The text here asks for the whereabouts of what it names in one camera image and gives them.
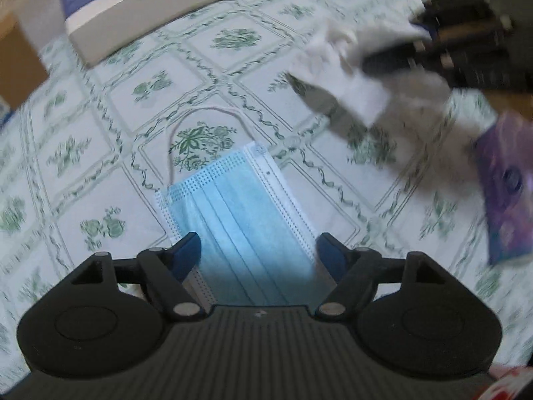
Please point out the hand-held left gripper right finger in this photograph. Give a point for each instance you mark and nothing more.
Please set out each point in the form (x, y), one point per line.
(331, 252)

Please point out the red and white object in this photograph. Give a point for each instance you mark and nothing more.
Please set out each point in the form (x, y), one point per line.
(501, 385)

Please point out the purple tissue packet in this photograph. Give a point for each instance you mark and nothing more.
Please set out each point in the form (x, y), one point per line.
(508, 187)

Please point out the blue face mask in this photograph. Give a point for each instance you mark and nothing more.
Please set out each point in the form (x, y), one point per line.
(241, 233)

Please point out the white tissue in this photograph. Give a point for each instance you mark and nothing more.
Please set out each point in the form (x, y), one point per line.
(354, 71)

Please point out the small closed cardboard box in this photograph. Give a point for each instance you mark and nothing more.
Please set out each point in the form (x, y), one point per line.
(18, 66)

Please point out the green floral printed bed sheet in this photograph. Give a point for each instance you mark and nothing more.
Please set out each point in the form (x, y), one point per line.
(125, 175)

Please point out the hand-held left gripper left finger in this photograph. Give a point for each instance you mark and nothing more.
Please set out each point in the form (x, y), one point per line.
(185, 254)

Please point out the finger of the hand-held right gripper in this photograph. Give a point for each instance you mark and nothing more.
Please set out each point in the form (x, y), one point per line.
(427, 29)
(399, 60)

